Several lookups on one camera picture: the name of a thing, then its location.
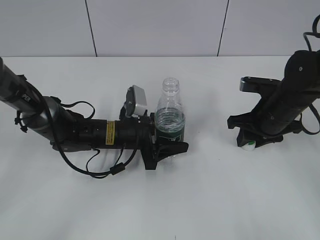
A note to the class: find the white green bottle cap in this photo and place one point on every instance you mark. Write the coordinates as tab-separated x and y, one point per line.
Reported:
249	146

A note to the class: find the clear cestbon water bottle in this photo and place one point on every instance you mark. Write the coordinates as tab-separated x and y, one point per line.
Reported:
169	117

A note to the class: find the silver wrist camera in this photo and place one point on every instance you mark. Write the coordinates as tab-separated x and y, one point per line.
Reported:
249	84
135	101

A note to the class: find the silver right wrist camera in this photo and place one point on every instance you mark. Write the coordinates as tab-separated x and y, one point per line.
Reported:
249	84

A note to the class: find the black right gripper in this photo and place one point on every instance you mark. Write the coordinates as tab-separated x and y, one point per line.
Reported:
250	131

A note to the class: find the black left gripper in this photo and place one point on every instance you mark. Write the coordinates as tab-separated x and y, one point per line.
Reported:
152	154

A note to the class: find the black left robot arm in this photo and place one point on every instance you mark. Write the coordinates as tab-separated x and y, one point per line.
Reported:
69	131

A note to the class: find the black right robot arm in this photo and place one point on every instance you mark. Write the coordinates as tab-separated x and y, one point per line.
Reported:
282	102

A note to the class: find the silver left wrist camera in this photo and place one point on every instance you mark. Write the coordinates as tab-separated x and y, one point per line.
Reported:
135	101

